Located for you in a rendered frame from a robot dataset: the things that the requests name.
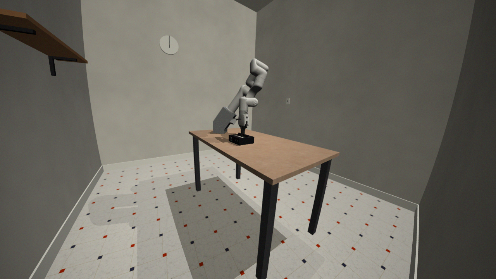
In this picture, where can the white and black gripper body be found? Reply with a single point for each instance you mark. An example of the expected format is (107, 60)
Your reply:
(244, 118)

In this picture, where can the black lighting desk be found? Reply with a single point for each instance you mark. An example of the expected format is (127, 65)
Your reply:
(241, 139)

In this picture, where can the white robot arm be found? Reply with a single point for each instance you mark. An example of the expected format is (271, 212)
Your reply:
(256, 79)

